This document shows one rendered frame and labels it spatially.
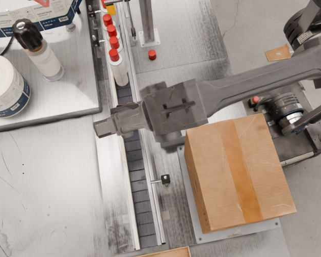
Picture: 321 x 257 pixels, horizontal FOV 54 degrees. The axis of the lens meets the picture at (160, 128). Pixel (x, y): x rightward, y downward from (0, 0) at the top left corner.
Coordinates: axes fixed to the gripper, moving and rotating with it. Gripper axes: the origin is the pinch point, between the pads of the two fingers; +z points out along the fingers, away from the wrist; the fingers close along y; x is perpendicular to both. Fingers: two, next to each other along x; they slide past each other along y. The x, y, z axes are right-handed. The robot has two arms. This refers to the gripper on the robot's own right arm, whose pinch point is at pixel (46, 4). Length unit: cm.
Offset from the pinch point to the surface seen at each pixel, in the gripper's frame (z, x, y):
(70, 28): 29.3, 1.0, -14.0
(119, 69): 17.9, 19.2, 18.9
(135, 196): 31, 15, 63
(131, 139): 31, 18, 42
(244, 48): 117, 109, -41
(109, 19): 10.1, 19.2, 2.0
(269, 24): 117, 134, -58
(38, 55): 13.1, -8.5, 9.5
